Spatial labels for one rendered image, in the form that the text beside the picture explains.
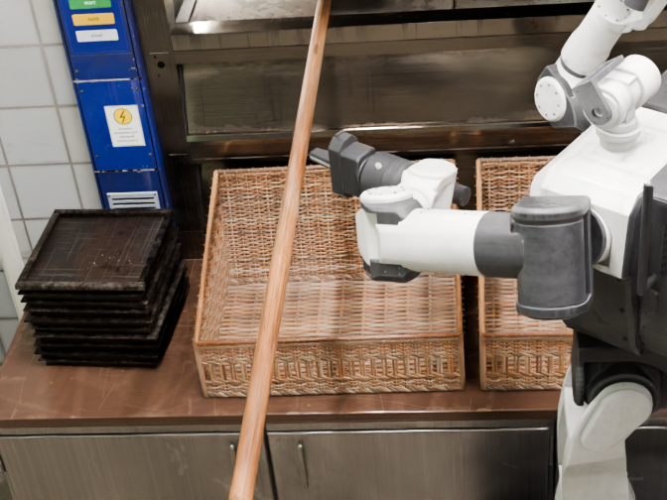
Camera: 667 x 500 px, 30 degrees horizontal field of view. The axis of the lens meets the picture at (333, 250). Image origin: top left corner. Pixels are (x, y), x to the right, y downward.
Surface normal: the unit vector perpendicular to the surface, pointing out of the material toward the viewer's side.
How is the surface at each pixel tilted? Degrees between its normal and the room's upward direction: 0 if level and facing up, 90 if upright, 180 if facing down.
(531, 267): 70
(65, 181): 90
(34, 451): 90
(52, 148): 90
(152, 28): 90
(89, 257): 0
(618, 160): 0
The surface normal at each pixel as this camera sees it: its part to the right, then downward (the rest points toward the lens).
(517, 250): -0.56, 0.20
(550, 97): -0.84, 0.27
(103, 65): -0.07, 0.59
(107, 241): -0.09, -0.81
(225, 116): -0.09, 0.28
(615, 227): -0.63, 0.40
